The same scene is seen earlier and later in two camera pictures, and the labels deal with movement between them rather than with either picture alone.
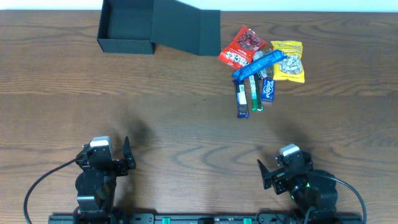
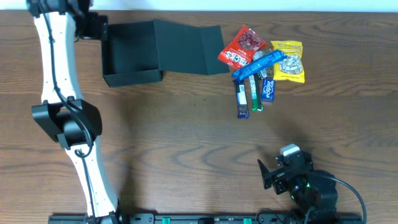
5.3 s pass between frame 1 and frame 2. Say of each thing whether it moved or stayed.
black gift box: moved
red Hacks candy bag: stayed
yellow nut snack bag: stayed
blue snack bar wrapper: stayed
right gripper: stayed
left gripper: moved
